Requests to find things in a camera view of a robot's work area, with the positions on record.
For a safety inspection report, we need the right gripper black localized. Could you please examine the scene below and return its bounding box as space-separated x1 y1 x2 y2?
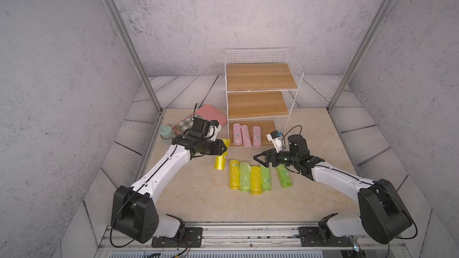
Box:
253 147 299 168

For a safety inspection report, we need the yellow bag roll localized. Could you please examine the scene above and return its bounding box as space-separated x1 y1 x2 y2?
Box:
251 166 262 195
229 160 240 189
214 139 231 170

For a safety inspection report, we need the pink bag roll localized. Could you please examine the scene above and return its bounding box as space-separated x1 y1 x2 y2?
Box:
252 125 262 148
241 125 252 148
233 123 243 146

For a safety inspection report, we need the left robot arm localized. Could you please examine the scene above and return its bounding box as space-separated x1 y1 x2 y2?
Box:
111 118 227 243

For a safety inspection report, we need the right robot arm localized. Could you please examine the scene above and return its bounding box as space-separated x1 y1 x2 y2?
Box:
254 134 415 247

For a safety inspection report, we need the green bag roll middle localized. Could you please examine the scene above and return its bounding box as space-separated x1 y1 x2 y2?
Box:
259 165 272 192

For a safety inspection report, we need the light green bag roll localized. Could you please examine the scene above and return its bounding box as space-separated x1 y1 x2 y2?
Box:
239 161 251 192

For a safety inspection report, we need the green bag roll right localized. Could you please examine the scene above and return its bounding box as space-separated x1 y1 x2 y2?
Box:
276 164 292 188

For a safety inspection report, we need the pink tray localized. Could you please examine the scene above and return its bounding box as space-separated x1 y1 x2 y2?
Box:
187 105 228 126

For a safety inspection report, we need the green checkered cloth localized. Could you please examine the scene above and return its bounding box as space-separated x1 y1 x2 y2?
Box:
174 116 193 134

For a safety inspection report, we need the mint green bottle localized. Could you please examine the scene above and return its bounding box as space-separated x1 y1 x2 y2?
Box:
159 125 176 145

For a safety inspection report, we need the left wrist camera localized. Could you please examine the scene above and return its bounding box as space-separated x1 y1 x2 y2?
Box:
206 120 222 141

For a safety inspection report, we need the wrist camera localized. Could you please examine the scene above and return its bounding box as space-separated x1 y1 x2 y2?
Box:
267 130 284 153
206 120 222 141

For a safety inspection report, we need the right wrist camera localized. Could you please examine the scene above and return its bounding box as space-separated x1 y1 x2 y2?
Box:
267 130 284 153

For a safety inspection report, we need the white wire wooden shelf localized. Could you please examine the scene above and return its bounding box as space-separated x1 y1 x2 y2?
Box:
224 48 304 146

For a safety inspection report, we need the aluminium mounting rail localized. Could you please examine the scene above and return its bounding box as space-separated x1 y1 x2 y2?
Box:
95 222 411 258

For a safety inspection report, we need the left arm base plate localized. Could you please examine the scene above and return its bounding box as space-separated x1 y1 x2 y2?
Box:
151 227 203 248

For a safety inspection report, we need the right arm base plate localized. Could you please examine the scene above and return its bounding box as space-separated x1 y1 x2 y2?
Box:
298 226 354 247

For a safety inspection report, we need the left aluminium frame post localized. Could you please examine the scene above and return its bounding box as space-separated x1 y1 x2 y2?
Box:
102 0 163 113

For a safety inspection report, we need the aluminium frame post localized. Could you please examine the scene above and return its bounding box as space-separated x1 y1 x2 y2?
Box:
102 0 163 113
327 0 394 113

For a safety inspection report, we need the right aluminium frame post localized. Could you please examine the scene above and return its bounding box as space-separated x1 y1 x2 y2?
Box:
327 0 394 113

